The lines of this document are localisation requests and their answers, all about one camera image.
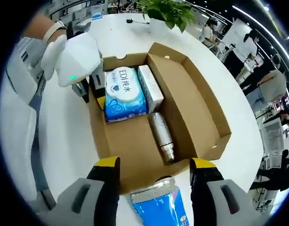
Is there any green potted plant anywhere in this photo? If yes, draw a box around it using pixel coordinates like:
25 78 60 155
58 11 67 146
137 0 196 33

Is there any person's left hand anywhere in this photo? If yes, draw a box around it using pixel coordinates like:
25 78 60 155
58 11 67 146
40 34 68 82

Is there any blue wet wipes soft item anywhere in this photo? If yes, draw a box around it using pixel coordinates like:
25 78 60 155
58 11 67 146
104 67 149 123

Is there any silver cylinder bottle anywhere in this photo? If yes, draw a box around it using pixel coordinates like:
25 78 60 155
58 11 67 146
148 112 177 163

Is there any brown cardboard shoe box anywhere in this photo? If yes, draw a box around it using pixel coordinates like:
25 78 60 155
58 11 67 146
88 41 232 195

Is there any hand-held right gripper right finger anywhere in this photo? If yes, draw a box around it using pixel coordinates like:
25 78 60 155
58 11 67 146
189 157 255 226

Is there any white carton with green stripe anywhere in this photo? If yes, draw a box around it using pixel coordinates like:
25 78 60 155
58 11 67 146
137 65 164 113

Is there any blue white box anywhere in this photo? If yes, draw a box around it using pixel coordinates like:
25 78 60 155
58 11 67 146
91 11 104 22

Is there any white wristband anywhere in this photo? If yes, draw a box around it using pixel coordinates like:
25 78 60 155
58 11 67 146
42 20 69 43

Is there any white standing board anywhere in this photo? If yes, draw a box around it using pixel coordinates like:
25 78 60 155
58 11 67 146
225 18 253 55

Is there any small black corded device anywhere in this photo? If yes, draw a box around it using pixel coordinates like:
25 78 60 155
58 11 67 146
125 18 151 25

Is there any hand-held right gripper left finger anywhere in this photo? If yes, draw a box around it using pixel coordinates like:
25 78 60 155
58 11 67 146
55 156 121 226

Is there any blue foil pouch soft item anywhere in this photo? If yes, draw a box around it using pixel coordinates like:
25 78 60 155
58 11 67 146
129 178 191 226

